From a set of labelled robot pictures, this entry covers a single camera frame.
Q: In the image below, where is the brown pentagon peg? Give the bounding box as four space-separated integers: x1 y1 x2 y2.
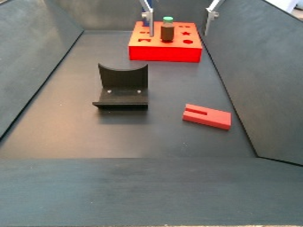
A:
161 24 173 42

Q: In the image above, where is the right white camera bracket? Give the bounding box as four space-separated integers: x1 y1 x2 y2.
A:
204 0 224 35

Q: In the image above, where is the white camera bracket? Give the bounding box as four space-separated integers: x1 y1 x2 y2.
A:
138 0 153 37
204 0 224 35

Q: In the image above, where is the red shape-sorter board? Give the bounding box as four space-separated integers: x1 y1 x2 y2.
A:
128 21 203 63

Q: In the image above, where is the green cylinder peg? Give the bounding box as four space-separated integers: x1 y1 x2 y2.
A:
162 16 173 24

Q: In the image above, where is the red double-square block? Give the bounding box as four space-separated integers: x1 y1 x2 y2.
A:
182 104 232 130

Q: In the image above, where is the black curved stand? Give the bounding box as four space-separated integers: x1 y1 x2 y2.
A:
92 65 149 109

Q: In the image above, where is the left white camera bracket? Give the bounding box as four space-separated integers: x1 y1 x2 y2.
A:
138 0 153 37

